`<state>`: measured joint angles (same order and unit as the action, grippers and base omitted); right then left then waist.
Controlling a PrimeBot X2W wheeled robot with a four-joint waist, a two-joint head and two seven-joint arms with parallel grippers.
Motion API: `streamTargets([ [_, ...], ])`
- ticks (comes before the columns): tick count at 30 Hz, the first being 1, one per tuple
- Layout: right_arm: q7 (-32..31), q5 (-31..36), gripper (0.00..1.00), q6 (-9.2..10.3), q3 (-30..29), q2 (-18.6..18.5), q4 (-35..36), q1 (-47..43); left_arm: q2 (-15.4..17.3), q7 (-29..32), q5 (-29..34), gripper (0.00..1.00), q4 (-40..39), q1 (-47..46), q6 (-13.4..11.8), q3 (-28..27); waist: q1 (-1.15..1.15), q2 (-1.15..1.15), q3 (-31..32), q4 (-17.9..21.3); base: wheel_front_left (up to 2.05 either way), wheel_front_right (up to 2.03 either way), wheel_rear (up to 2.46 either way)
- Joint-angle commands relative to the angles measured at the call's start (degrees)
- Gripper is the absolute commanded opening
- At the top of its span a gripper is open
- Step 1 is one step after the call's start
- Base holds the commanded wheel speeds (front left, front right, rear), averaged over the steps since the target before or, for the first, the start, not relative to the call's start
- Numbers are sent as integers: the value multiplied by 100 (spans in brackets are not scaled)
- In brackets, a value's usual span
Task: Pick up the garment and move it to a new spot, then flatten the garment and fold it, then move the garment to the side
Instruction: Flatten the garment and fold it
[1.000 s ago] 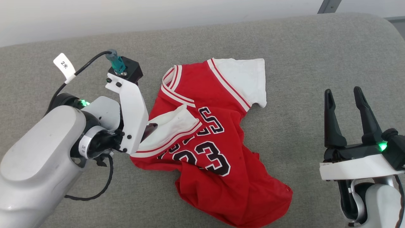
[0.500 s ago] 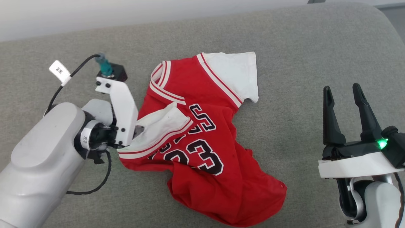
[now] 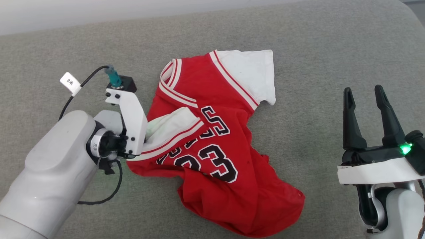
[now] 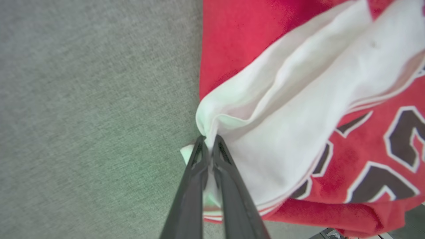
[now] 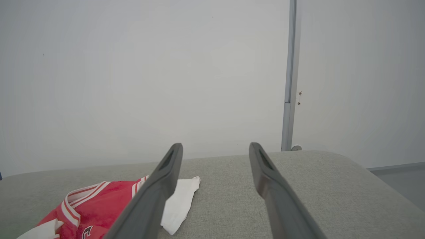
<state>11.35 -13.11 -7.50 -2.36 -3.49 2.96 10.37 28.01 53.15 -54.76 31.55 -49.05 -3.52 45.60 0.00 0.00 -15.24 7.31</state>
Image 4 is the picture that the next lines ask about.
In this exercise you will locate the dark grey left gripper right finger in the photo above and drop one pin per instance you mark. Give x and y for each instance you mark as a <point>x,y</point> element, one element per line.
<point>235,205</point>

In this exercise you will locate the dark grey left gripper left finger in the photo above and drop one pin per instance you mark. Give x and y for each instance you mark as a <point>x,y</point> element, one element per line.
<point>191,199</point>

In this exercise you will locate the red and white basketball jersey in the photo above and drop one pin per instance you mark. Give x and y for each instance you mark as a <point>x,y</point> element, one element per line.
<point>282,116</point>

